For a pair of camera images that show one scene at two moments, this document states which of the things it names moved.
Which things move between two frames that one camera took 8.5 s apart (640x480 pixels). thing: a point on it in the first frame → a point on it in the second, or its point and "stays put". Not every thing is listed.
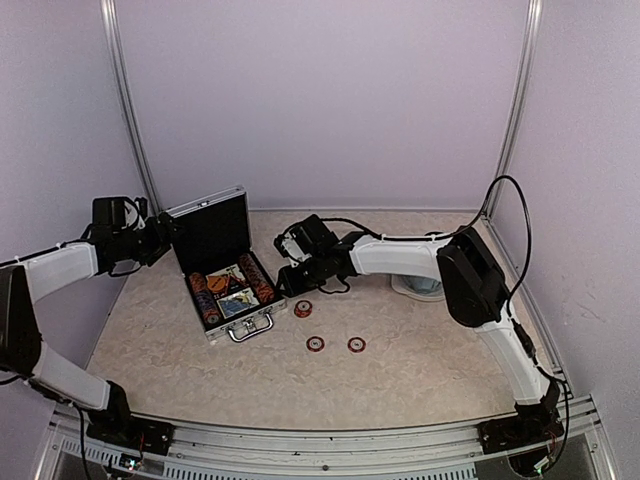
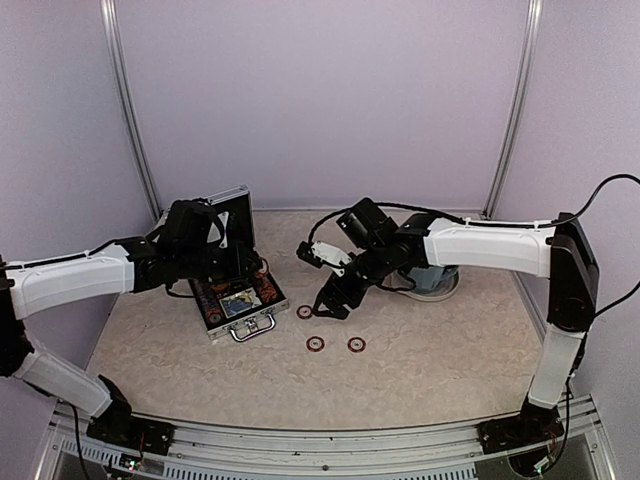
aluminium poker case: (228, 288) stays put
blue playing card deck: (237, 303) stays put
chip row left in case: (205, 301) stays put
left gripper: (161, 241) → (237, 269)
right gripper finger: (291, 282) → (335, 308)
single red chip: (356, 344) stays put
